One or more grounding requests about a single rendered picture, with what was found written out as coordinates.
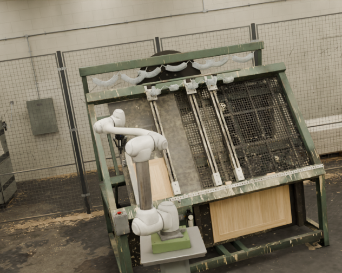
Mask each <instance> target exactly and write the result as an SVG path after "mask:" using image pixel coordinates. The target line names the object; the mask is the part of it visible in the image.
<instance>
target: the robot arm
mask: <svg viewBox="0 0 342 273"><path fill-rule="evenodd" d="M125 123H126V119H125V114H124V111H123V110H121V109H116V110H115V111H114V112H113V115H112V116H110V117H108V118H104V119H101V120H99V121H97V122H96V123H95V124H94V126H93V128H94V131H95V132H96V133H98V134H101V133H105V134H109V133H113V134H115V137H114V138H113V140H114V142H115V145H116V147H118V150H119V151H120V154H122V150H123V146H125V143H126V139H127V136H124V135H137V136H138V137H135V138H133V139H131V140H129V141H128V142H127V143H126V152H127V154H128V155H129V156H130V157H132V158H133V160H134V161H135V166H136V177H137V187H138V193H139V204H140V207H139V209H138V210H137V212H136V217H135V218H134V220H133V222H132V225H131V227H132V230H133V232H134V234H136V235H139V236H149V235H152V234H154V233H157V234H158V235H159V236H160V238H161V241H167V240H170V239H176V238H183V234H182V233H183V232H185V231H186V229H185V228H179V216H178V212H177V208H176V206H175V205H174V204H173V203H172V202H171V201H163V202H162V203H161V204H159V206H158V207H157V209H156V208H155V207H154V206H153V200H152V189H151V182H150V171H149V159H150V155H151V152H153V151H158V150H160V151H161V150H165V149H166V148H167V146H168V142H167V140H166V138H165V137H164V136H162V135H161V134H159V133H156V132H153V131H148V130H146V129H142V128H125ZM123 138H124V141H123V144H122V140H123ZM116 139H117V140H118V145H117V143H116ZM120 141H121V146H120Z"/></svg>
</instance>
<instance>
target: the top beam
mask: <svg viewBox="0 0 342 273"><path fill-rule="evenodd" d="M285 70H286V67H285V64H284V62H279V63H272V64H266V65H261V66H255V67H248V68H242V69H241V70H240V71H233V72H229V73H222V74H217V76H215V77H217V78H218V77H219V78H218V79H217V78H216V79H217V82H216V85H220V84H224V82H223V79H224V78H225V77H230V76H231V77H234V76H235V75H236V76H235V77H234V81H233V82H237V81H243V80H249V79H256V78H260V77H266V76H272V75H277V73H279V72H285ZM220 77H221V78H223V79H221V78H220ZM200 80H201V81H200ZM203 80H204V81H203ZM194 81H195V82H196V83H198V82H199V81H200V82H199V83H198V87H197V88H201V87H207V85H206V82H205V78H204V76H203V77H196V79H195V80H194ZM181 83H183V80H179V81H173V82H166V83H159V84H156V85H155V86H154V87H155V89H161V88H162V87H163V86H164V87H163V88H162V89H161V93H159V94H165V93H172V92H178V91H182V90H186V88H185V84H184V83H183V84H181ZM175 84H177V85H178V86H179V85H180V84H181V85H180V86H179V89H178V90H176V91H170V89H169V88H168V87H170V86H171V85H175ZM165 86H167V87H165ZM146 96H147V95H146V91H145V88H144V86H142V84H141V85H137V86H131V87H124V88H118V89H111V90H104V91H100V92H93V93H87V94H85V98H86V102H87V106H88V104H91V103H93V104H94V105H101V104H105V103H111V102H118V101H124V100H130V99H136V98H142V97H146Z"/></svg>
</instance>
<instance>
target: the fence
mask: <svg viewBox="0 0 342 273"><path fill-rule="evenodd" d="M123 150H124V149H123ZM124 155H125V158H126V161H127V167H128V171H129V176H130V180H131V184H132V188H133V192H134V196H135V201H136V204H139V193H138V187H137V180H136V176H135V172H134V168H133V163H132V160H131V157H130V156H129V155H128V154H127V153H126V152H124Z"/></svg>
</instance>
